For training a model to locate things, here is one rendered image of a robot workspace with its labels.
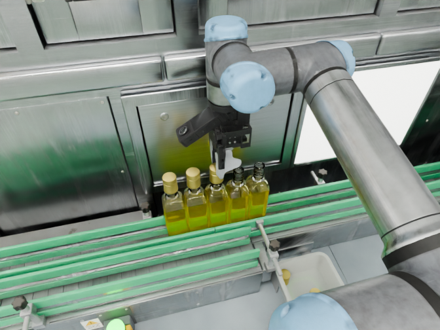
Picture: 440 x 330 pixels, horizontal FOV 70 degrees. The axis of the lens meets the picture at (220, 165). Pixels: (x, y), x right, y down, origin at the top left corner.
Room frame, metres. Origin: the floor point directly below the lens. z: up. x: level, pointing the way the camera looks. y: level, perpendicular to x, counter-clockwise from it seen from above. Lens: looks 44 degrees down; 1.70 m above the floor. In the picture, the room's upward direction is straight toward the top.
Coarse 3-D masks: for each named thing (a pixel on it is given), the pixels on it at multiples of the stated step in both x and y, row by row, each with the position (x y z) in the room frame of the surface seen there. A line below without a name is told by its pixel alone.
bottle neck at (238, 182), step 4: (236, 168) 0.58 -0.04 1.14; (240, 168) 0.58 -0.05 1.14; (236, 172) 0.56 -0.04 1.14; (240, 172) 0.56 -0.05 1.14; (232, 176) 0.57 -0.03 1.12; (236, 176) 0.56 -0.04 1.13; (240, 176) 0.56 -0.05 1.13; (232, 180) 0.57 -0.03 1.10; (236, 180) 0.56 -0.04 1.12; (240, 180) 0.56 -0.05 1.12; (236, 184) 0.56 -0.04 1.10; (240, 184) 0.56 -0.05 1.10
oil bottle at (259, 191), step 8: (264, 176) 0.60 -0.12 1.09; (248, 184) 0.58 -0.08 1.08; (256, 184) 0.57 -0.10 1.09; (264, 184) 0.57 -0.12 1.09; (256, 192) 0.56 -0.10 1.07; (264, 192) 0.56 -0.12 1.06; (256, 200) 0.56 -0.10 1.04; (264, 200) 0.57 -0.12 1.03; (248, 208) 0.56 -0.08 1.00; (256, 208) 0.56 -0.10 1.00; (264, 208) 0.57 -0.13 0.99; (248, 216) 0.56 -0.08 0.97; (256, 216) 0.56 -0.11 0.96; (264, 216) 0.57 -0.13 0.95
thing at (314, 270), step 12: (288, 264) 0.48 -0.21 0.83; (300, 264) 0.49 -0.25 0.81; (312, 264) 0.50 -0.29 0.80; (324, 264) 0.49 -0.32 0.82; (300, 276) 0.47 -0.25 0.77; (312, 276) 0.47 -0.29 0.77; (324, 276) 0.47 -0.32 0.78; (336, 276) 0.44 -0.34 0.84; (288, 288) 0.44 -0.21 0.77; (300, 288) 0.44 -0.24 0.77; (324, 288) 0.44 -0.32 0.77; (288, 300) 0.37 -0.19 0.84
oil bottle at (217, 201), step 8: (208, 184) 0.57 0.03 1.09; (224, 184) 0.58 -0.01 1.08; (208, 192) 0.54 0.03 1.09; (216, 192) 0.54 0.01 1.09; (224, 192) 0.54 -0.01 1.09; (208, 200) 0.53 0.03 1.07; (216, 200) 0.53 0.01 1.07; (224, 200) 0.53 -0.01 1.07; (208, 208) 0.53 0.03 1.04; (216, 208) 0.53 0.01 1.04; (224, 208) 0.53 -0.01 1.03; (208, 216) 0.53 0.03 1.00; (216, 216) 0.53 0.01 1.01; (224, 216) 0.53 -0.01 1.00; (208, 224) 0.54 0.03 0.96; (216, 224) 0.53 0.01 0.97; (224, 224) 0.53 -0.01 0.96
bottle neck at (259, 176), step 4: (256, 164) 0.59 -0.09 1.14; (260, 164) 0.60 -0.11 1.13; (264, 164) 0.59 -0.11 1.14; (256, 168) 0.58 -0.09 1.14; (260, 168) 0.58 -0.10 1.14; (264, 168) 0.58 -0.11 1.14; (256, 172) 0.58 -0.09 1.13; (260, 172) 0.58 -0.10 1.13; (264, 172) 0.58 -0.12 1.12; (256, 176) 0.58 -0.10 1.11; (260, 176) 0.57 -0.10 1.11; (256, 180) 0.58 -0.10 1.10; (260, 180) 0.58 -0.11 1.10
